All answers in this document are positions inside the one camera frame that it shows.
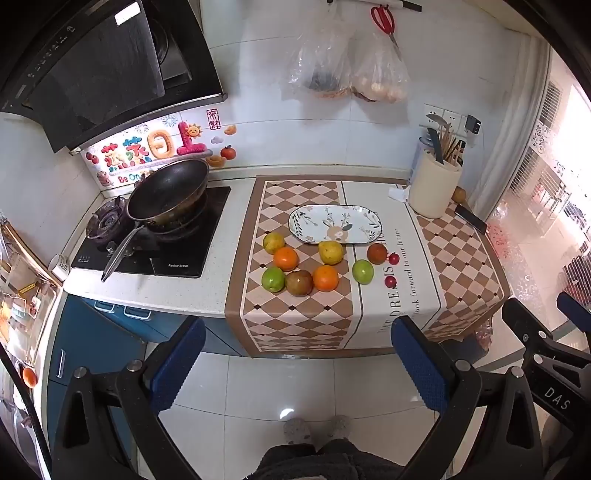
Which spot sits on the white tissue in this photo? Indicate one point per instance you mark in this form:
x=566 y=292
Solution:
x=398 y=194

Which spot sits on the blue cabinet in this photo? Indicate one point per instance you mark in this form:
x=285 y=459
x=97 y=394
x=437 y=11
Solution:
x=92 y=337

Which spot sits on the black gas stove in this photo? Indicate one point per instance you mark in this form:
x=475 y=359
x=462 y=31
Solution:
x=184 y=258

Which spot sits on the clear plastic bag pale contents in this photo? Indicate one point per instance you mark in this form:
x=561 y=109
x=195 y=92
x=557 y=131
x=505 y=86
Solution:
x=381 y=74

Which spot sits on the window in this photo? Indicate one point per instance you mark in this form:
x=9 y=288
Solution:
x=545 y=194

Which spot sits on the white curtain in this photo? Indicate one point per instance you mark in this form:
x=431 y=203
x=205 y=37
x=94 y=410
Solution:
x=512 y=129

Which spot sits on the floral oval plate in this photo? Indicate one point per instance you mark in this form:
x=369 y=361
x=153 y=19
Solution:
x=323 y=221

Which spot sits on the clear plastic bag dark contents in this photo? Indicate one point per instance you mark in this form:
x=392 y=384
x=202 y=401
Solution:
x=318 y=64

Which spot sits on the red cherry tomato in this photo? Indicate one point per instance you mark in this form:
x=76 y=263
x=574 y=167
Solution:
x=393 y=259
x=390 y=280

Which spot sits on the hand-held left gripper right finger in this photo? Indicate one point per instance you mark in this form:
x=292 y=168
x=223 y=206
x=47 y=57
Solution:
x=415 y=369

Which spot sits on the cream utensil holder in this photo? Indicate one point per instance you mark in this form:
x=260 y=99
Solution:
x=434 y=189

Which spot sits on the green lime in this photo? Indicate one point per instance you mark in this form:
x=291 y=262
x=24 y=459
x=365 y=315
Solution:
x=273 y=279
x=363 y=271

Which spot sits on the black plug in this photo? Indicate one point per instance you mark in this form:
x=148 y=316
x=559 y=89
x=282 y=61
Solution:
x=473 y=124

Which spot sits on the grey slipper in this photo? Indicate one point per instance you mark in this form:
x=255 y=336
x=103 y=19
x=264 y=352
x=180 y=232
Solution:
x=336 y=427
x=298 y=429

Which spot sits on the small brown vegetable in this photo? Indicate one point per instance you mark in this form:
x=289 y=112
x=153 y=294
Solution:
x=459 y=195

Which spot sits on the red scissors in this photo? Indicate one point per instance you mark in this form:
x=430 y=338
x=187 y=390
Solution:
x=383 y=21

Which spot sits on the small orange fruit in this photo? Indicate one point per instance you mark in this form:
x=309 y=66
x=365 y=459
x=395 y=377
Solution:
x=29 y=376

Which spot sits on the grey spray can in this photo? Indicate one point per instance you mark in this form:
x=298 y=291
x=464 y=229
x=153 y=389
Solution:
x=420 y=154

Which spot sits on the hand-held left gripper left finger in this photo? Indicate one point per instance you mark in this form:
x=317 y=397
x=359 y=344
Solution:
x=178 y=364

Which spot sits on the brown-red apple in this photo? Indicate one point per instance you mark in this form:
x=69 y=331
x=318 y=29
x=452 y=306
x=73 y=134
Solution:
x=299 y=282

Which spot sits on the white mug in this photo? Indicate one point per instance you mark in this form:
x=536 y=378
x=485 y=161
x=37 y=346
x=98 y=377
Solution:
x=59 y=266

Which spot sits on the metal ladle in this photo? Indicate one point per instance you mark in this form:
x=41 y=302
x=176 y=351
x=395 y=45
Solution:
x=438 y=122

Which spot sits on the colourful wall sticker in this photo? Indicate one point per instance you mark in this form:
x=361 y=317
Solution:
x=161 y=143

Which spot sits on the checkered table mat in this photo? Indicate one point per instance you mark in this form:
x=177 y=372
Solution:
x=295 y=318

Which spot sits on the black range hood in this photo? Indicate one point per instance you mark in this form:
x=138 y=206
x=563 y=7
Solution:
x=92 y=69

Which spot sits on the yellow pear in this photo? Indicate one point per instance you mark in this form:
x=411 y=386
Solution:
x=272 y=242

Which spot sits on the bundle of chopsticks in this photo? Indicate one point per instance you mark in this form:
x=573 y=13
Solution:
x=452 y=145

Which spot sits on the yellow lemon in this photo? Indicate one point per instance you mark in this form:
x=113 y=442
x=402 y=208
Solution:
x=331 y=252

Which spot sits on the dark red tomato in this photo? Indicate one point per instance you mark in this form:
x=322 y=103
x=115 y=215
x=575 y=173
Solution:
x=377 y=253

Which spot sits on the orange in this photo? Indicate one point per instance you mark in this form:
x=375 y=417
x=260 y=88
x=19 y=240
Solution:
x=325 y=278
x=285 y=258

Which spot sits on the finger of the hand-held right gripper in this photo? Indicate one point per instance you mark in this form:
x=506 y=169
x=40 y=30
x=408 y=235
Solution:
x=575 y=309
x=526 y=318

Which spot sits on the black wok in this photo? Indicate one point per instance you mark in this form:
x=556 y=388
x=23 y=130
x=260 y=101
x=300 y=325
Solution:
x=171 y=184

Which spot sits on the white wall socket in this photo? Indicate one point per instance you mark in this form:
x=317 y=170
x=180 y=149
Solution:
x=443 y=117

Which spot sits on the person's legs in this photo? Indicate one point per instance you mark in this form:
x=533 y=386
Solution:
x=323 y=459

